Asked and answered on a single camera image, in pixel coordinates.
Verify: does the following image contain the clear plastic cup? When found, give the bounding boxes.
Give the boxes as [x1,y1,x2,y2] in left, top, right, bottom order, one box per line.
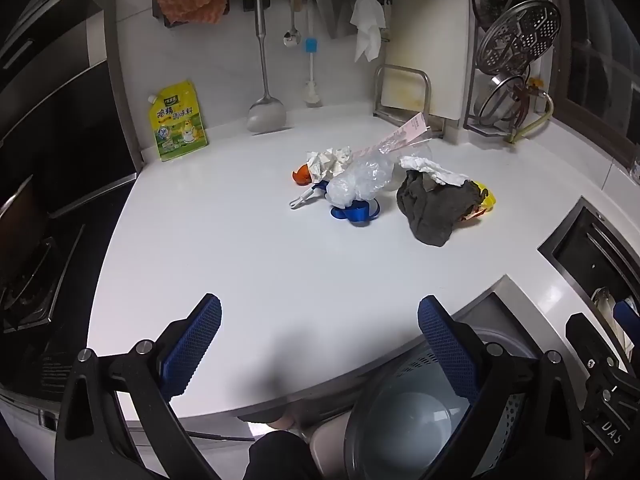
[377,137,433,186]

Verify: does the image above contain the perforated steel steamer plate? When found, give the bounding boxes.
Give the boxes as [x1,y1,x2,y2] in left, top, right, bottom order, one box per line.
[476,0,562,77]

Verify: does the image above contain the person's leg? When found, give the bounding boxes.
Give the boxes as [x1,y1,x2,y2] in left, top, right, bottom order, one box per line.
[245,414,321,480]

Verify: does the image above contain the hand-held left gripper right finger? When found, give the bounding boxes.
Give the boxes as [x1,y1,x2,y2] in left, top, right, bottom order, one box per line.
[417,295,588,480]

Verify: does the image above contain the yellow-green seasoning pouch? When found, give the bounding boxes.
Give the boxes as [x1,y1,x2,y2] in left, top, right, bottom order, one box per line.
[146,79,208,162]

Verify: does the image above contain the long pink receipt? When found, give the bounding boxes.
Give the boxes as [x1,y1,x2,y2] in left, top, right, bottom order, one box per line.
[350,112,428,156]

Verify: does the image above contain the black sink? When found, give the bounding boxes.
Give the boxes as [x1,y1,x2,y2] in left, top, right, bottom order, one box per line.
[537,196,640,361]

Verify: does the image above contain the hanging white paper towel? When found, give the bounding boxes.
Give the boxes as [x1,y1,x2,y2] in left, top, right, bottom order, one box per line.
[349,0,387,63]

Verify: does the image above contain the dark grey cloth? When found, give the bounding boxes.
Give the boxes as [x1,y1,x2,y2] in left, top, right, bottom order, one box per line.
[396,170,483,247]

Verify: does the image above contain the black metal lid rack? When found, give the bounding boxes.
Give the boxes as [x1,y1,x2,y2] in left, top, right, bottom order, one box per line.
[462,5,551,136]

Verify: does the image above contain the yellow-green tube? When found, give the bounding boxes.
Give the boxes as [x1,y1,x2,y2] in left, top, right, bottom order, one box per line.
[506,91,556,145]

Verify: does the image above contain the steel spatula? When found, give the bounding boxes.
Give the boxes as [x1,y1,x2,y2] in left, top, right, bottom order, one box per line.
[246,0,287,133]

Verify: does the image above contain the black range hood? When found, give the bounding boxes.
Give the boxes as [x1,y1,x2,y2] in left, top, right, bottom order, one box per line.
[0,0,141,216]

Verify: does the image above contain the white cutting board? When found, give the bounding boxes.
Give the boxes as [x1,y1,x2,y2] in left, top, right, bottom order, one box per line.
[385,0,473,121]

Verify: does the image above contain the yellow wrapper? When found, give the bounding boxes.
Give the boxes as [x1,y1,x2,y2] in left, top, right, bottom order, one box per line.
[470,181,497,211]

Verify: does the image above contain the white plastic utensil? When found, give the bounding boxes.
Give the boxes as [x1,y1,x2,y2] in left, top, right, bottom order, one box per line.
[289,182,331,210]

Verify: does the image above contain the steel spoon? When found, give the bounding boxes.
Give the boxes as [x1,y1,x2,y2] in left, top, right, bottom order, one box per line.
[283,0,303,48]

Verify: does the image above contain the grey perforated waste bin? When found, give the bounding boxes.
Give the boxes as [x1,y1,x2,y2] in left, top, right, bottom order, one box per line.
[310,325,538,480]

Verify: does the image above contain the orange dishcloth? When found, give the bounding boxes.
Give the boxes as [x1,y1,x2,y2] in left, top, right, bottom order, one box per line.
[152,0,246,26]

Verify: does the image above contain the steel cutting board holder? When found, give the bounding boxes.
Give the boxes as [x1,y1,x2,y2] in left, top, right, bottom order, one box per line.
[372,64,446,141]

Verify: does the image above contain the glass pot lid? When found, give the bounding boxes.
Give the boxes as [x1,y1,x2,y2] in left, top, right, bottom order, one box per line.
[472,72,531,126]

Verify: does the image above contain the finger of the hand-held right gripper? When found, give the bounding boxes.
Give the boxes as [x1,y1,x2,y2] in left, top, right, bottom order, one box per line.
[614,299,640,335]
[565,312,610,376]

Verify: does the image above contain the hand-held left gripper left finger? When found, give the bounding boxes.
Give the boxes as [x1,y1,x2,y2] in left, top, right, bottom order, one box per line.
[54,292,223,480]

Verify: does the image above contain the black gas stove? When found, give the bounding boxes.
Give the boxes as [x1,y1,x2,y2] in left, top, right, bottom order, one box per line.
[0,175,86,333]

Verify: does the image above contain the dark window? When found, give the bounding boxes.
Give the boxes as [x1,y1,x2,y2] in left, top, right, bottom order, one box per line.
[555,0,640,166]

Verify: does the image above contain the white brush with blue head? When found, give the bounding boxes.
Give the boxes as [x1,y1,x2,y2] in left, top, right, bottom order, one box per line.
[302,0,323,107]

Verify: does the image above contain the patterned paper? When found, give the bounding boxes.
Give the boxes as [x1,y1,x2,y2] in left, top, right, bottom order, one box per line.
[306,146,356,181]

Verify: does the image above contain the white tissue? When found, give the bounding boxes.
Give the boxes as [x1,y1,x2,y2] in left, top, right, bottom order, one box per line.
[398,156,471,186]

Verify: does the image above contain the clear plastic bag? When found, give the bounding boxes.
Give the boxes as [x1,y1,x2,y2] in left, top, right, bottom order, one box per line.
[325,152,401,208]

